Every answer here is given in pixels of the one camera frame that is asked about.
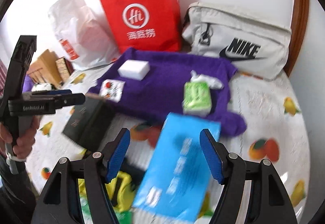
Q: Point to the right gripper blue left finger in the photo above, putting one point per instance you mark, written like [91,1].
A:
[116,152]

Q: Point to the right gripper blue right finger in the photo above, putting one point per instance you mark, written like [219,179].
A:
[213,160]

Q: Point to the yellow mesh pouch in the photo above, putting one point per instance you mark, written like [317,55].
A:
[121,191]

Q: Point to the blue tissue pack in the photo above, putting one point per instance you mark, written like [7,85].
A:
[177,177]

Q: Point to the green wet wipe packet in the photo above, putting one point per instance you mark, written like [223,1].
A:
[123,217]

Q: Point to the small green tissue pack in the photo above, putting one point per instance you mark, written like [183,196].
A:
[197,97]

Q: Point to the small fruit print packet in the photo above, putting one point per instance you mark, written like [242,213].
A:
[112,90]

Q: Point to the left human hand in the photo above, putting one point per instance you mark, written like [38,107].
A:
[24,144]

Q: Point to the white power strip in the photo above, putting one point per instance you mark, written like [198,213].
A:
[41,87]

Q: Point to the dark green book box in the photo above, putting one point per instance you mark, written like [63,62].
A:
[89,122]

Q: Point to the brown cardboard boxes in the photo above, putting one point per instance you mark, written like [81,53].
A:
[48,68]

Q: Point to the fruit print tablecloth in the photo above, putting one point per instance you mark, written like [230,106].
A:
[260,102]

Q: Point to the purple towel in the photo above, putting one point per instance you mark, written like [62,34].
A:
[161,91]

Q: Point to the white Miniso plastic bag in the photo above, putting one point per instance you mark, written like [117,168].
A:
[84,40]

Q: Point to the white sponge block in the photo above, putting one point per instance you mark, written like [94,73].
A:
[134,69]

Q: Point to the beige Nike pouch bag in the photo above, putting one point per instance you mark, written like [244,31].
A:
[253,43]

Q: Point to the red paper shopping bag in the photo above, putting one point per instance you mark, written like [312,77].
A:
[146,25]

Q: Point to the wooden chair back frame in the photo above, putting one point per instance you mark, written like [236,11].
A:
[300,15]

